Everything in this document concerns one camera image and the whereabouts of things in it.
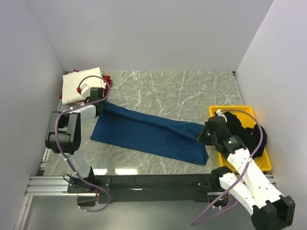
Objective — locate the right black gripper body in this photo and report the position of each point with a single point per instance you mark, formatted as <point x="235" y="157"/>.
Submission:
<point x="206" y="136"/>

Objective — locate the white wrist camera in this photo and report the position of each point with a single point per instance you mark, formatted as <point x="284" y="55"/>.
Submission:
<point x="84" y="90"/>
<point x="220" y="113"/>

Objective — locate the blue t shirt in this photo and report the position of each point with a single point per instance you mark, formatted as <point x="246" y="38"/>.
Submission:
<point x="156" y="135"/>

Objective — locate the yellow plastic bin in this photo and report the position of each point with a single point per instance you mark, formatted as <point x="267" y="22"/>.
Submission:
<point x="263" y="162"/>

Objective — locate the aluminium frame rail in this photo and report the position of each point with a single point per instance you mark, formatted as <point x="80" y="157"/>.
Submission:
<point x="27" y="200"/>

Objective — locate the black t shirt in bin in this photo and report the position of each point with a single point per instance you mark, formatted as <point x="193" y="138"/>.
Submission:
<point x="250" y="136"/>

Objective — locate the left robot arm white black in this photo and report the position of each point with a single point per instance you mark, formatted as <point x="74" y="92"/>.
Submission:
<point x="64" y="136"/>

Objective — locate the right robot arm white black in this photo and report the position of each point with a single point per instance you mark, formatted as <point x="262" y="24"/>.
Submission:
<point x="268" y="207"/>

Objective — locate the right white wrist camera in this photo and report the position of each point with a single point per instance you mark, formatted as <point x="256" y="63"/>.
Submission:
<point x="220" y="113"/>

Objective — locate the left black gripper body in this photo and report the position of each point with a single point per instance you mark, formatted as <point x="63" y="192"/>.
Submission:
<point x="102" y="103"/>

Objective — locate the folded red t shirt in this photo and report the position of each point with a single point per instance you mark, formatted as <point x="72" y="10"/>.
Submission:
<point x="109" y="79"/>

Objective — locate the folded white t shirt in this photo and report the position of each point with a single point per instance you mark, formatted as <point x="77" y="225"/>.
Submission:
<point x="76" y="83"/>

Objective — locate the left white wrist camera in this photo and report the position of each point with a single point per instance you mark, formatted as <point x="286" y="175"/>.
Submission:
<point x="84" y="90"/>

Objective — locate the black base beam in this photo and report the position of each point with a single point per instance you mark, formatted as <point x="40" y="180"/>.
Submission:
<point x="143" y="188"/>

